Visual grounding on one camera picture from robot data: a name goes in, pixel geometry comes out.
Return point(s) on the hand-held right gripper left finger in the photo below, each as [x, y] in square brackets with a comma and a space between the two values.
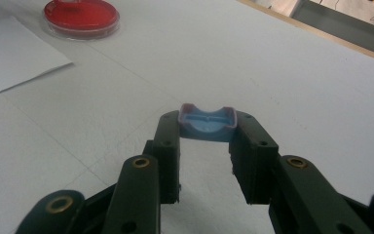
[166, 162]

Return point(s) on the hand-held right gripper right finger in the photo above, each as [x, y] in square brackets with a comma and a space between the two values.
[253, 169]

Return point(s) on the blue stamp cap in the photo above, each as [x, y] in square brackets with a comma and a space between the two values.
[207, 125]

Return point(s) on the red petri dish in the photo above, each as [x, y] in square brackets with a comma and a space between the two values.
[81, 18]

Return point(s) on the white paper sheet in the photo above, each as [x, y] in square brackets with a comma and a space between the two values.
[13, 55]

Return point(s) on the white table cover board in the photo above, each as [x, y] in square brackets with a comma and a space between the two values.
[272, 84]

